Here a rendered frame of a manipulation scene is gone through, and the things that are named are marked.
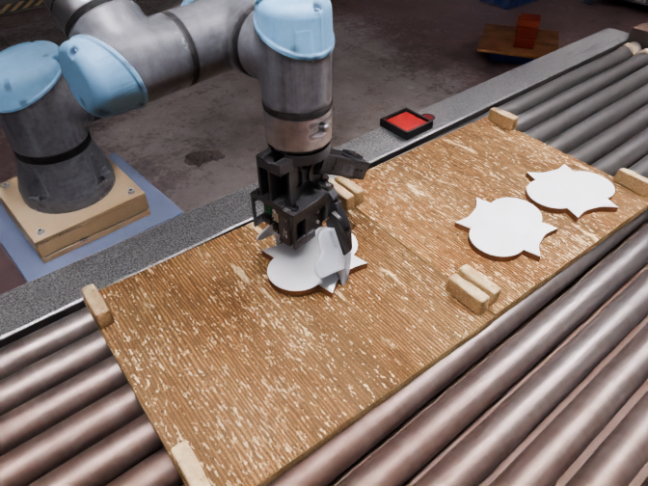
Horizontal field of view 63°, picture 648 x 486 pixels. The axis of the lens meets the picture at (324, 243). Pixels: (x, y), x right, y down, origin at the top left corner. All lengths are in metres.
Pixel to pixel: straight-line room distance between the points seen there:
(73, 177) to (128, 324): 0.31
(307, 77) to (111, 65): 0.18
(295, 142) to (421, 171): 0.42
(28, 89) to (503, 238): 0.70
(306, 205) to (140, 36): 0.24
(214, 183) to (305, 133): 2.02
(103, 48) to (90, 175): 0.43
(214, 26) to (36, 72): 0.35
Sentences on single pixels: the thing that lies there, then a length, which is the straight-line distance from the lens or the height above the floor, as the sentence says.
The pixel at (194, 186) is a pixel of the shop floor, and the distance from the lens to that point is 2.57.
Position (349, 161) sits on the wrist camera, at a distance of 0.66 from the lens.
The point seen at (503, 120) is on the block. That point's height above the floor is 0.95.
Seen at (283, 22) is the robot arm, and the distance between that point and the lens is 0.51.
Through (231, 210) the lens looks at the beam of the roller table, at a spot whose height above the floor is 0.92.
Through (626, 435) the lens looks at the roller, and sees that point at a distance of 0.69.
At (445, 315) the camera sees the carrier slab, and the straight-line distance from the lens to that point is 0.69.
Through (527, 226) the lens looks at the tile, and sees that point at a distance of 0.84.
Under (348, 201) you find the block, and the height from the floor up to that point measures 0.96.
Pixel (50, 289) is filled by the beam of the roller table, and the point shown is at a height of 0.92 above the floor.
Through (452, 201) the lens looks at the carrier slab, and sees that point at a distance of 0.88.
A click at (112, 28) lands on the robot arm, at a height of 1.28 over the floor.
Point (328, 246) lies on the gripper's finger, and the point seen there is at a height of 1.01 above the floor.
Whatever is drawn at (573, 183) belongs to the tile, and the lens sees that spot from 0.97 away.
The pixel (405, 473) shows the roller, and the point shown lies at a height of 0.91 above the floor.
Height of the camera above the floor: 1.45
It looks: 42 degrees down
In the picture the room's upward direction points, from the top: straight up
